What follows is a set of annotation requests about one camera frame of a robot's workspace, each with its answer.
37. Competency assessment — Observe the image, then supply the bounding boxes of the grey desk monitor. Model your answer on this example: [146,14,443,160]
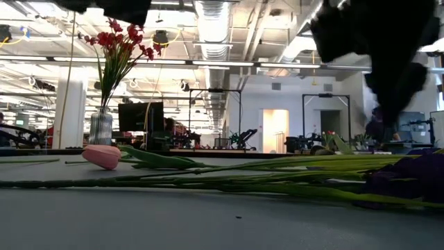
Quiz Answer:
[397,110,427,132]

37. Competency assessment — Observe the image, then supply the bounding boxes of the white pillar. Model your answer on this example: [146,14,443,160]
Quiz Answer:
[52,67,87,149]

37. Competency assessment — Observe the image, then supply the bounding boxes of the black frame stand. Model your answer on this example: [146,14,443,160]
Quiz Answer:
[188,88,243,151]
[301,92,351,147]

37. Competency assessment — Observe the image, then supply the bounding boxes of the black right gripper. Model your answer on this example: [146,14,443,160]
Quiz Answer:
[309,0,441,126]

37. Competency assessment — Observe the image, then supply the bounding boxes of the black monitor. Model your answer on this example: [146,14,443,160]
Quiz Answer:
[117,101,165,133]

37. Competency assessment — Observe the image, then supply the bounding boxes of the purple flower bunch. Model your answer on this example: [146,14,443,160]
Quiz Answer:
[0,152,444,211]

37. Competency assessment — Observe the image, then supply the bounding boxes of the silver ceiling duct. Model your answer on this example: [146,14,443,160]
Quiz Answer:
[193,0,232,121]

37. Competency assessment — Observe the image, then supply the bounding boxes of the red flower bunch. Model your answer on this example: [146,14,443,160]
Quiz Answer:
[83,17,164,140]

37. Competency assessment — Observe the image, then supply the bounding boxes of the clear ribbed glass vase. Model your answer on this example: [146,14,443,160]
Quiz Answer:
[89,106,114,146]

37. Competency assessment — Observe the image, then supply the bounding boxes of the person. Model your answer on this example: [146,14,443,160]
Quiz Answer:
[163,117,177,140]
[365,107,400,143]

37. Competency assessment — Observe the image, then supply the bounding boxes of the white panel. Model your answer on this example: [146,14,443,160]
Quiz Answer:
[429,110,444,149]

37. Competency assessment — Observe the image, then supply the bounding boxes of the black table frame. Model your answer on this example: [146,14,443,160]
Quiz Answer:
[0,148,291,160]

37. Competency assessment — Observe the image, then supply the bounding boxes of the pink tulip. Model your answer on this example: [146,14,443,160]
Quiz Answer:
[81,144,216,172]

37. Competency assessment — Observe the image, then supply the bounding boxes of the loose green blade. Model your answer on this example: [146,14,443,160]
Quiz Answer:
[0,158,61,165]

